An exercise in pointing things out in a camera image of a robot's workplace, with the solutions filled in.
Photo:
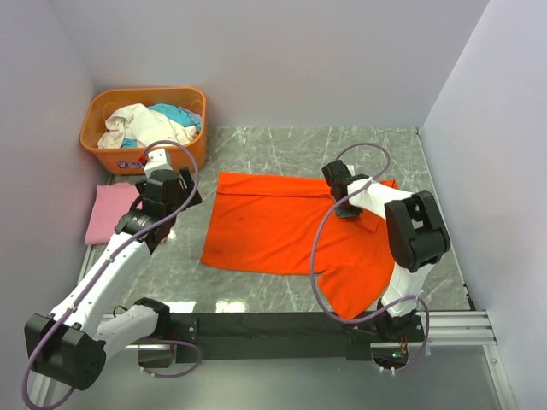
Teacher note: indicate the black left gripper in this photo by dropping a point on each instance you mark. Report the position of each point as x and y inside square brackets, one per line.
[187, 192]

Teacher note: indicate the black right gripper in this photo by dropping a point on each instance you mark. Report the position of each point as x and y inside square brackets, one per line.
[349, 213]

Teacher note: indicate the orange t shirt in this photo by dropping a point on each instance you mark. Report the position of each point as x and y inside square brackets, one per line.
[278, 225]

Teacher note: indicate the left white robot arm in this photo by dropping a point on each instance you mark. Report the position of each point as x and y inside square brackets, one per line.
[72, 343]

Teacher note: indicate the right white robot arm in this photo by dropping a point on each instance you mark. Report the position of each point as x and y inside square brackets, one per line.
[416, 235]

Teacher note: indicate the folded pink t shirt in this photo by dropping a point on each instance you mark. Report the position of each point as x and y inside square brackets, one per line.
[111, 203]

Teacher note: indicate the white cream garment in tub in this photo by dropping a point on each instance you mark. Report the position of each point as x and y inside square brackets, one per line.
[115, 129]

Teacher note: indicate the teal garment in tub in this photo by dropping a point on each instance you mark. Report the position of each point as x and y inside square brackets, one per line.
[149, 124]

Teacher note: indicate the orange plastic laundry tub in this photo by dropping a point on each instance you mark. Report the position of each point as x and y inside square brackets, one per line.
[127, 161]

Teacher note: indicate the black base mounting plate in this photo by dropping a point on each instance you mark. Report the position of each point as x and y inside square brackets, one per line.
[260, 336]

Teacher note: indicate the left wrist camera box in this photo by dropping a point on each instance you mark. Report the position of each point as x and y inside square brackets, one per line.
[156, 160]

